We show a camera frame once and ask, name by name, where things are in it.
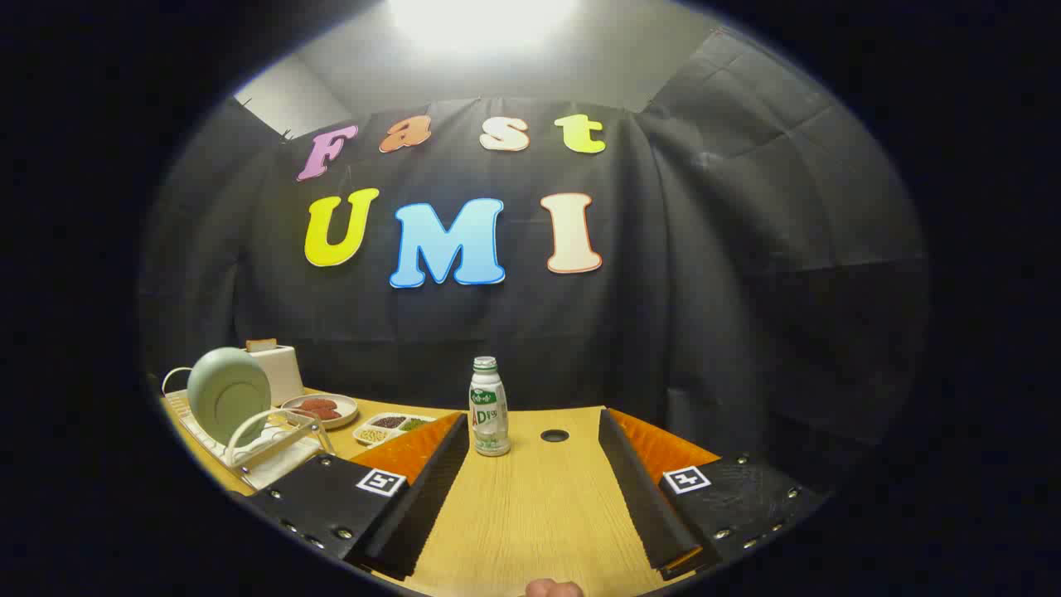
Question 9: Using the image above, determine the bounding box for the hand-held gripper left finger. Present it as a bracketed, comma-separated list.
[246, 412, 471, 581]

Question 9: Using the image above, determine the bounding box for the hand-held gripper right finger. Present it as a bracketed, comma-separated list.
[598, 407, 827, 581]

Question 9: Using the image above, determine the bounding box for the white wire dish rack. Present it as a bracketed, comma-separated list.
[162, 366, 337, 492]

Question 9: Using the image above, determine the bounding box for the pale green plate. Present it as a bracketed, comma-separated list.
[187, 347, 273, 449]

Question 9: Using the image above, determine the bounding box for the white divided dish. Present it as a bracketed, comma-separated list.
[352, 412, 438, 449]

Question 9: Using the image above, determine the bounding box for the beige round plate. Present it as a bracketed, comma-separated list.
[280, 393, 360, 430]

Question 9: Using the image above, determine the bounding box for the white drink bottle green label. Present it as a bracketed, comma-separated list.
[468, 357, 511, 458]

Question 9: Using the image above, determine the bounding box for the white drip tray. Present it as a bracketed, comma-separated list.
[166, 390, 326, 492]

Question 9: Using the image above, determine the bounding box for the black backdrop cloth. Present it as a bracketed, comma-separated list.
[137, 29, 933, 498]

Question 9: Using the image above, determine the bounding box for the white toaster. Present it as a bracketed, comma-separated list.
[246, 338, 306, 407]

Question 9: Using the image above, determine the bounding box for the bright ceiling light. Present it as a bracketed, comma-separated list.
[385, 0, 581, 55]

